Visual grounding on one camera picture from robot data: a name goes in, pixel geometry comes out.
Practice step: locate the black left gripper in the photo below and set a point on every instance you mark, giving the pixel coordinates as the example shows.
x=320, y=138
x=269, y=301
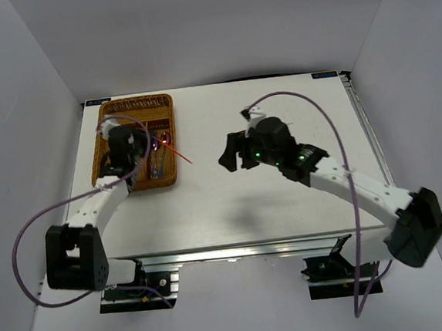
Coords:
x=141, y=135

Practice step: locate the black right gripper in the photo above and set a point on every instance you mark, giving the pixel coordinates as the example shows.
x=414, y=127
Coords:
x=234, y=142

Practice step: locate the gold bowl purple spoon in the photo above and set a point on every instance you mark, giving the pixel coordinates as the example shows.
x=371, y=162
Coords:
x=153, y=159

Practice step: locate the orange chopstick horizontal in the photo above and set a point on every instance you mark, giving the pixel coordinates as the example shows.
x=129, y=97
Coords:
x=173, y=151

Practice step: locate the iridescent purple spoon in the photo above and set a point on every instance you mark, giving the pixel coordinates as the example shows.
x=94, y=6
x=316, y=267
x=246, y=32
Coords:
x=165, y=136

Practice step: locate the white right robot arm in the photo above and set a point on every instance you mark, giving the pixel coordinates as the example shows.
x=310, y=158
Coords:
x=412, y=220

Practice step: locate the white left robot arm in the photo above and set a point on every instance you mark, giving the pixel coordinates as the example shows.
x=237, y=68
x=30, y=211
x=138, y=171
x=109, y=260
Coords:
x=75, y=256

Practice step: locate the woven wicker cutlery tray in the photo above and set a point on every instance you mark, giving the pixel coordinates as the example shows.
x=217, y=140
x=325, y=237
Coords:
x=153, y=114

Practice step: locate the blue label sticker left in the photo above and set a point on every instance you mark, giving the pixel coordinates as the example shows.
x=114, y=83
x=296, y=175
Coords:
x=97, y=102

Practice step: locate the blue label sticker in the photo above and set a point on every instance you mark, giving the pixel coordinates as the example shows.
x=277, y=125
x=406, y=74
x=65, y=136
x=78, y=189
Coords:
x=324, y=74
x=97, y=102

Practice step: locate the blue label sticker right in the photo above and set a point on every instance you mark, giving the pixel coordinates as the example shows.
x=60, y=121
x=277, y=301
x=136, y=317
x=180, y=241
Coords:
x=324, y=74

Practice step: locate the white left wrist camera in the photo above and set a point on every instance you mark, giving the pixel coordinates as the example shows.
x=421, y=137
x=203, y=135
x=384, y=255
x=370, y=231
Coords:
x=106, y=126

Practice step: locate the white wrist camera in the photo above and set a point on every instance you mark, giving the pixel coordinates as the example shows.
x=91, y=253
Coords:
x=106, y=126
x=253, y=115

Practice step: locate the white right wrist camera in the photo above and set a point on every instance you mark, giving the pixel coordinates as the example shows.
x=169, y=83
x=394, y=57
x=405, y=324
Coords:
x=253, y=115

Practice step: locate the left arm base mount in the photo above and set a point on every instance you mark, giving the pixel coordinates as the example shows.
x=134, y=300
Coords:
x=153, y=288

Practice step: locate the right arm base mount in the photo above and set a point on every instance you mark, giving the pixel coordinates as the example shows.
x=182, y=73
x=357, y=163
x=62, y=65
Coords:
x=330, y=276

